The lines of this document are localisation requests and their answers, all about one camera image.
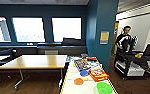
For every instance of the green bowl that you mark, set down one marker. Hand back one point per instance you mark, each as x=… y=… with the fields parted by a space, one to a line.
x=104 y=88

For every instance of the dark bench cushion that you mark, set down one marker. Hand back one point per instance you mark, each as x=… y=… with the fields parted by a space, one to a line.
x=72 y=41

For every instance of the colourful game box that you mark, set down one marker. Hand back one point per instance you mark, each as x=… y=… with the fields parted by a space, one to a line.
x=81 y=64

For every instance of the flat red box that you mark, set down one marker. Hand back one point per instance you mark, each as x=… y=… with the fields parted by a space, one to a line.
x=92 y=58

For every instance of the blue bowl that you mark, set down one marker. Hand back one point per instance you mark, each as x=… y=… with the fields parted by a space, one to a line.
x=84 y=72

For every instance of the yellow wooden game table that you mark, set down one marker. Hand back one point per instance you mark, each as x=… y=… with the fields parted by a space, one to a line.
x=69 y=83

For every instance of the wooden long table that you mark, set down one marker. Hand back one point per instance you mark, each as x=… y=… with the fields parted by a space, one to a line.
x=34 y=61

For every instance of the dark window bench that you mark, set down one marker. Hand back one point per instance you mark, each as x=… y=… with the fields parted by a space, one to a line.
x=31 y=49

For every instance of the person in black shirt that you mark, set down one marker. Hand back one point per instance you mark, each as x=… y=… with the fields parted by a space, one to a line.
x=124 y=40

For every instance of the white box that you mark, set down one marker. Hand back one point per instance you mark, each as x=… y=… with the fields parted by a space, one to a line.
x=134 y=70

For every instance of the small colourful toy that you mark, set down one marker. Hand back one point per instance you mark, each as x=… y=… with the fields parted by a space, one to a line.
x=138 y=55

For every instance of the dark chair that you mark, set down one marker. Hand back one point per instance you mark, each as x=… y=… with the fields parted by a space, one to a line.
x=6 y=53

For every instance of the yellow wall notice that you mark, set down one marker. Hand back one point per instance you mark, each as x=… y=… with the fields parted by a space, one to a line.
x=104 y=37

